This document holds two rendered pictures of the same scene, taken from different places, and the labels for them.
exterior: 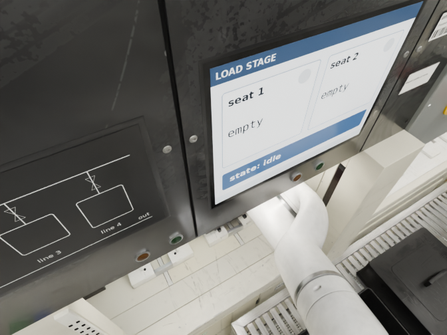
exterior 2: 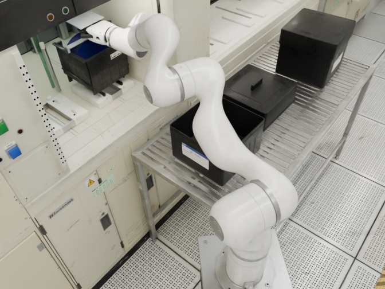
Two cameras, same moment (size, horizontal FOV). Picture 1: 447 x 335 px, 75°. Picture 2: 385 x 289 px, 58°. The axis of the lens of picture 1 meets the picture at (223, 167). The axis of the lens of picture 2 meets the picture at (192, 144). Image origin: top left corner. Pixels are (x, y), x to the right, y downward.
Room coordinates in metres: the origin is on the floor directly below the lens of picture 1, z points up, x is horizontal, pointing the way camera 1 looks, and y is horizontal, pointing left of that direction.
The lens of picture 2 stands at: (-0.84, 0.05, 1.87)
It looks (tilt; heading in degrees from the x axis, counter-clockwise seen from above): 46 degrees down; 341
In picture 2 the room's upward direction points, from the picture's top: 2 degrees counter-clockwise
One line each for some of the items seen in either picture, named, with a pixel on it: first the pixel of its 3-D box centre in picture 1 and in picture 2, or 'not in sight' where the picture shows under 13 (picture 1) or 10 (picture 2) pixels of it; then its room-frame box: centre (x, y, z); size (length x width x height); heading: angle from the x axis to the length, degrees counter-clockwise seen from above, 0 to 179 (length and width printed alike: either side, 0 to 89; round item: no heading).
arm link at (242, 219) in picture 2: not in sight; (243, 225); (-0.43, -0.22, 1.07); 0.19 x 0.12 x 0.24; 100
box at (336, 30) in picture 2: not in sight; (313, 47); (0.49, -1.09, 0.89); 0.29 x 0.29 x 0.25; 34
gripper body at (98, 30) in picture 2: not in sight; (104, 32); (0.47, -0.05, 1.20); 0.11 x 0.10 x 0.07; 31
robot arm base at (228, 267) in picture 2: not in sight; (246, 257); (-0.42, -0.25, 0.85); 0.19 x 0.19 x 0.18
